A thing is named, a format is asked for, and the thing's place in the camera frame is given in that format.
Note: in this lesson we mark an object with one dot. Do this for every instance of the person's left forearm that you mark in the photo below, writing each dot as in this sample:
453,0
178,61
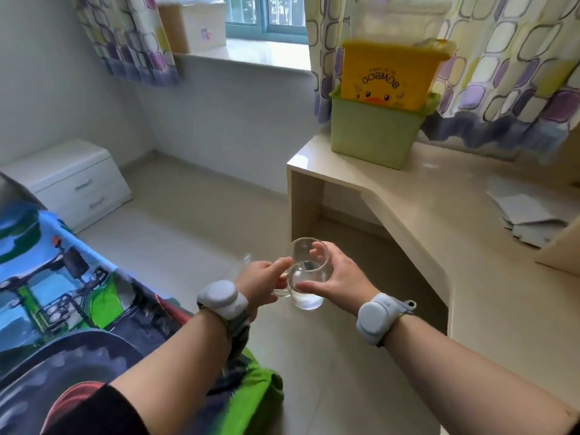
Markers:
172,371

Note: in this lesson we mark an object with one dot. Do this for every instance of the cream built-in desk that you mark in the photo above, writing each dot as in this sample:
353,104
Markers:
476,267

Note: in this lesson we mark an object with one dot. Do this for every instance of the person's right hand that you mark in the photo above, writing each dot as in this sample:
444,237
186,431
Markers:
346,283

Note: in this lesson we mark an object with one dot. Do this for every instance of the yellow box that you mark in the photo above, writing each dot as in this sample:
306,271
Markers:
385,81

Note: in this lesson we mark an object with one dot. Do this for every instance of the green box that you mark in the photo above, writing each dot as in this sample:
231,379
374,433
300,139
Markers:
371,135

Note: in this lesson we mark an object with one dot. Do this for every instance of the teal frame window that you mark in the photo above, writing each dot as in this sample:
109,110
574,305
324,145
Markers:
267,18

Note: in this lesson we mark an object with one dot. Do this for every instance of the white and brown box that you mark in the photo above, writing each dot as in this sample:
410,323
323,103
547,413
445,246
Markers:
195,27

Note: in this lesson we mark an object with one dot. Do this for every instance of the person's right forearm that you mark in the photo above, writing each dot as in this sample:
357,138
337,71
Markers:
466,380

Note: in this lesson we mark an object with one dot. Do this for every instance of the person's left hand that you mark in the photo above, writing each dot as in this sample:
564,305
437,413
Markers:
260,283

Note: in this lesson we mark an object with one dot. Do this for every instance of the grey paper sheets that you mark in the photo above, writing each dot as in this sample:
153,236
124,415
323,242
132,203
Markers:
525,212

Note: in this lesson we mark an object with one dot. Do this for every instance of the black sleeve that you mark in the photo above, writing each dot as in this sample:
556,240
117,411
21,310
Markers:
95,414

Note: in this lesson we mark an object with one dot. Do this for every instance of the white two-drawer nightstand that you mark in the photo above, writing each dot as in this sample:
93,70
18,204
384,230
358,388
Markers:
68,176

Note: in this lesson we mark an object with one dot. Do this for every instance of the translucent white box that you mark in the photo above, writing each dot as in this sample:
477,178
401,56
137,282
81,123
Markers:
398,22

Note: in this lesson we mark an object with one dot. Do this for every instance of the patterned square print curtain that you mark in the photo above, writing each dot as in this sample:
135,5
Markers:
131,36
507,63

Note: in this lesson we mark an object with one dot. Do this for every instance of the glass mug of water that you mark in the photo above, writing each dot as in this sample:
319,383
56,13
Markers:
308,299

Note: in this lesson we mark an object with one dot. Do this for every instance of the white wrist tracker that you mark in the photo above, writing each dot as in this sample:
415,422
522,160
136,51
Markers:
222,299
376,317

